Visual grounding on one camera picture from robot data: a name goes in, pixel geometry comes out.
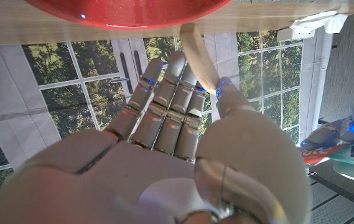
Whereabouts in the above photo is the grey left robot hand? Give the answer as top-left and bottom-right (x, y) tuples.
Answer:
(299, 86), (354, 187)

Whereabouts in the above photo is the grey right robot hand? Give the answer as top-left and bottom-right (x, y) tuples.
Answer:
(0, 50), (312, 224)

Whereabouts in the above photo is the wooden toothbrush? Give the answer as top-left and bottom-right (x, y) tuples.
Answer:
(179, 22), (221, 96)

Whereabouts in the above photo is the red bowl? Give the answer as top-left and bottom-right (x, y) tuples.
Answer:
(24, 0), (232, 30)

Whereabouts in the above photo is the white power strip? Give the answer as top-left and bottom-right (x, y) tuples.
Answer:
(276, 26), (316, 43)

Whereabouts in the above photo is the white crumpled tissue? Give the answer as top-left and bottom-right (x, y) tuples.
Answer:
(289, 11), (350, 35)

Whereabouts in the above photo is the printed window backdrop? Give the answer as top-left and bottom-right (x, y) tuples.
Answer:
(0, 29), (335, 213)

